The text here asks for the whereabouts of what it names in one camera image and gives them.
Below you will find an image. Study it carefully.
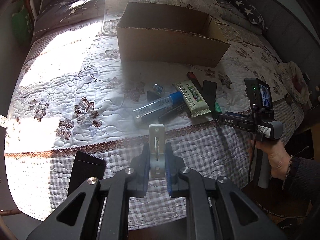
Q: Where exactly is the grey constellation duvet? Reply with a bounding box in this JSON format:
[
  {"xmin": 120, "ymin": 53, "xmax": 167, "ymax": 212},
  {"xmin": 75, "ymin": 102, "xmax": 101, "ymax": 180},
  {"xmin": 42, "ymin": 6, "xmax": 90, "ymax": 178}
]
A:
[{"xmin": 32, "ymin": 0, "xmax": 105, "ymax": 42}]

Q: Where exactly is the red black lighter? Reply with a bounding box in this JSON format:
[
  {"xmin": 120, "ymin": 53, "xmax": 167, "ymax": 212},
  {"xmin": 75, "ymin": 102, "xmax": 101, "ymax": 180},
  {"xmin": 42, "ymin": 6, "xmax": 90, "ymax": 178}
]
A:
[{"xmin": 187, "ymin": 72, "xmax": 202, "ymax": 92}]

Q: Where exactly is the floral quilted bedspread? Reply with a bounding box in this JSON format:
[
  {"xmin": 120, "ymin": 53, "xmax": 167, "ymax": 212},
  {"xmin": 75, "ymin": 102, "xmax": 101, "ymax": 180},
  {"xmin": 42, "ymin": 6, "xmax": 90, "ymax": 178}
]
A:
[{"xmin": 4, "ymin": 18, "xmax": 304, "ymax": 229}]

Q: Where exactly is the person's right forearm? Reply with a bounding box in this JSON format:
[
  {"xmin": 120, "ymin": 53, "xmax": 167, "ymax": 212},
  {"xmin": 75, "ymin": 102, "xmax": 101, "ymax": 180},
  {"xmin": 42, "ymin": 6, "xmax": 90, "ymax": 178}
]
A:
[{"xmin": 283, "ymin": 157, "xmax": 319, "ymax": 216}]

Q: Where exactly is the black wallet on bed edge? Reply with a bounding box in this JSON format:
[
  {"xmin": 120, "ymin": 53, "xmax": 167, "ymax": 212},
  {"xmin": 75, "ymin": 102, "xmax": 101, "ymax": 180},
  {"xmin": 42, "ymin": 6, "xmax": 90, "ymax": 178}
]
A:
[{"xmin": 67, "ymin": 151, "xmax": 106, "ymax": 196}]

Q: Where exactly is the brown cardboard box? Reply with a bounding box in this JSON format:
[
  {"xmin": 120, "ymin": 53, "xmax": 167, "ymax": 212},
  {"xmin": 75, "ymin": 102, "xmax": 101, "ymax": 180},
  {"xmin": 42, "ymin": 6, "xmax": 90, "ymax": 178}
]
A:
[{"xmin": 117, "ymin": 2, "xmax": 230, "ymax": 68}]

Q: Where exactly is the green bag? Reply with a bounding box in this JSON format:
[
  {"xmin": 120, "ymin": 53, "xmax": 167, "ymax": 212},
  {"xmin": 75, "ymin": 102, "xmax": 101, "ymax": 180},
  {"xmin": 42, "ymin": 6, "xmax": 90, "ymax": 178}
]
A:
[{"xmin": 11, "ymin": 6, "xmax": 34, "ymax": 45}]

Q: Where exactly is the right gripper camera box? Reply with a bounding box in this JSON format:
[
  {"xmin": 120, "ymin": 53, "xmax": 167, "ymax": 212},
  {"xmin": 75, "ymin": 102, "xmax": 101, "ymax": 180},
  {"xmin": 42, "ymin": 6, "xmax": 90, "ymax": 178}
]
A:
[{"xmin": 244, "ymin": 77, "xmax": 274, "ymax": 125}]

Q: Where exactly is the crumpled cloth on nightstand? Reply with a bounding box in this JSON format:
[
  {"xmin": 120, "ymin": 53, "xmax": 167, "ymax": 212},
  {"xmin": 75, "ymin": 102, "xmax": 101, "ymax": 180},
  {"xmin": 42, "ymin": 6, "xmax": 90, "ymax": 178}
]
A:
[{"xmin": 275, "ymin": 61, "xmax": 310, "ymax": 105}]

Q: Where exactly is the person's right hand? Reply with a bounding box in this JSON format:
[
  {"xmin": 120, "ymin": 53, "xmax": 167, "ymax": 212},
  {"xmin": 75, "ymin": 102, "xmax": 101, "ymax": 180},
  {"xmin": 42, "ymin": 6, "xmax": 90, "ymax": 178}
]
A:
[{"xmin": 249, "ymin": 140, "xmax": 291, "ymax": 180}]

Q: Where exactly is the star pattern navy pillow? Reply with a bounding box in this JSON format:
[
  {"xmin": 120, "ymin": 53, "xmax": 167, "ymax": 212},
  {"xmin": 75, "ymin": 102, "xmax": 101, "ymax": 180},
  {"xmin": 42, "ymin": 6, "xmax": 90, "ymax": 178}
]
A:
[{"xmin": 225, "ymin": 0, "xmax": 265, "ymax": 30}]

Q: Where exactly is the small blue white box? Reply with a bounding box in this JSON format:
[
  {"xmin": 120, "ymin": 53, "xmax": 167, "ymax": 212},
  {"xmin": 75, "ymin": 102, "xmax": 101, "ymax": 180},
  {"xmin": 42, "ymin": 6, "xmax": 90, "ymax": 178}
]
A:
[{"xmin": 152, "ymin": 83, "xmax": 164, "ymax": 96}]

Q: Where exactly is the black pen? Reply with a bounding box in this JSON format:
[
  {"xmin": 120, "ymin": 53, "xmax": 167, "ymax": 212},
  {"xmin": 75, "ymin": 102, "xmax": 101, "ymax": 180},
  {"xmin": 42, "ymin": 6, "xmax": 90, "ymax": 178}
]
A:
[{"xmin": 158, "ymin": 103, "xmax": 187, "ymax": 124}]

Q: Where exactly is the black dome plastic-wrapped item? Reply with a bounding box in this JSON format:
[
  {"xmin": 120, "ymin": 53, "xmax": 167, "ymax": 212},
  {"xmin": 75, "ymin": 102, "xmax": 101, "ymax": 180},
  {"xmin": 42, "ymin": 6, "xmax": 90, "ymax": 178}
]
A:
[{"xmin": 146, "ymin": 90, "xmax": 161, "ymax": 102}]

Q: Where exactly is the grey padded headboard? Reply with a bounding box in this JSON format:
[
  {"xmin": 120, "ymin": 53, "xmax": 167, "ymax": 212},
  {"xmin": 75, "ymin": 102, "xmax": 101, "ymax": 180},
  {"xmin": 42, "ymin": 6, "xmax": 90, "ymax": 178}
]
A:
[{"xmin": 248, "ymin": 0, "xmax": 319, "ymax": 79}]

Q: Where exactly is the clear tube blue cap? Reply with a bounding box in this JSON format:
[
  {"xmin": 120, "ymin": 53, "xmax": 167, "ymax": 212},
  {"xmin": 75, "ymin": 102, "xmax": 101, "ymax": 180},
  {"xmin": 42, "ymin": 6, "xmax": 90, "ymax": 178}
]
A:
[{"xmin": 132, "ymin": 92, "xmax": 184, "ymax": 119}]

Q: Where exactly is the green white snack packet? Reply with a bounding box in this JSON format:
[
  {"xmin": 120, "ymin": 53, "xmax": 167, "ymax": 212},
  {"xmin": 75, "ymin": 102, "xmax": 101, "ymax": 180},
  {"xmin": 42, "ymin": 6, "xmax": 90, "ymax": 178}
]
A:
[{"xmin": 174, "ymin": 80, "xmax": 210, "ymax": 118}]

